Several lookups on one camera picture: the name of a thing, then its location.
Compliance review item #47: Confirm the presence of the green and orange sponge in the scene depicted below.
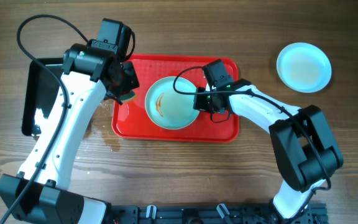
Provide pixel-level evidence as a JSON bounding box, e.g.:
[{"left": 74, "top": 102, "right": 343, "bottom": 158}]
[{"left": 121, "top": 91, "right": 137, "bottom": 103}]

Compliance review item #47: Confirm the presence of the light blue plate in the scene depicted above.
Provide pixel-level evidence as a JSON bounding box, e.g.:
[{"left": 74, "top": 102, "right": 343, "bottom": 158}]
[
  {"left": 276, "top": 42, "right": 332, "bottom": 93},
  {"left": 145, "top": 77, "right": 200, "bottom": 129}
]

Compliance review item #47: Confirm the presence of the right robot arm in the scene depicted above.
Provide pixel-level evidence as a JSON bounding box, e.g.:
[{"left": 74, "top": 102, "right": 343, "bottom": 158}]
[{"left": 193, "top": 59, "right": 344, "bottom": 222}]

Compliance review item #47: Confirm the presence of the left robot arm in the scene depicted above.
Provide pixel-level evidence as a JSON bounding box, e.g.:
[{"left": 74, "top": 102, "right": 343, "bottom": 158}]
[{"left": 0, "top": 19, "right": 139, "bottom": 223}]

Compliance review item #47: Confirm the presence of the black rectangular tray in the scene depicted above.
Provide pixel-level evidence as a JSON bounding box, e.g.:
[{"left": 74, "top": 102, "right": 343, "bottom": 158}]
[{"left": 21, "top": 62, "right": 60, "bottom": 136}]

